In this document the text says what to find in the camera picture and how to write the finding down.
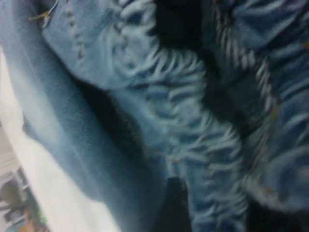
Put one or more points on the blue denim shorts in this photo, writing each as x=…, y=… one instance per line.
x=149, y=108

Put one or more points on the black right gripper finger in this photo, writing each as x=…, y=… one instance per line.
x=175, y=207

